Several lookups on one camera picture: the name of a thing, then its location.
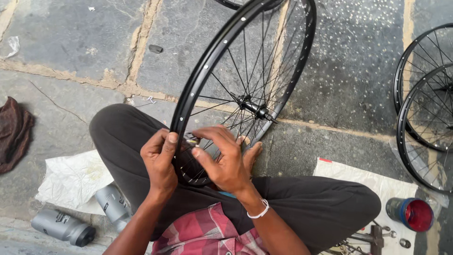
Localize person's left hand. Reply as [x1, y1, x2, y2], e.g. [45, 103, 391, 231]
[140, 128, 180, 193]

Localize person's right hand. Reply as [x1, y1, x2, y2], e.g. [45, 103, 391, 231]
[191, 125, 252, 194]

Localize black spoked bicycle wheel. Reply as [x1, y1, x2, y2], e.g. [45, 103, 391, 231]
[170, 0, 317, 187]

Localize white thread wristband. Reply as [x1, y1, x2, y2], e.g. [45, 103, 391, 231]
[247, 199, 270, 219]

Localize grey water bottle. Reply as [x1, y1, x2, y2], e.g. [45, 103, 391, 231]
[94, 183, 133, 234]
[31, 209, 96, 248]

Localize white plastic sack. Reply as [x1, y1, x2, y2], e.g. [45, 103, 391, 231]
[35, 149, 114, 216]

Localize brown cloth rag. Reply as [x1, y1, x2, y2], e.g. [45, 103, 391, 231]
[0, 96, 35, 174]

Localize white woven sack mat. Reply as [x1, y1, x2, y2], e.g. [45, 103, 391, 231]
[313, 157, 419, 255]

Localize metal hammer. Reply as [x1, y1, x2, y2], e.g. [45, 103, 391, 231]
[348, 225, 385, 255]

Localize clear plastic scrap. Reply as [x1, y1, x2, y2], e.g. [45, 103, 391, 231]
[5, 36, 21, 59]

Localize clear plastic sheet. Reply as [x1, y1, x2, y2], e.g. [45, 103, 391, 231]
[389, 138, 450, 208]

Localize blue tin with red inside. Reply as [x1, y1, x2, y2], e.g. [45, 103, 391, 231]
[385, 197, 435, 233]

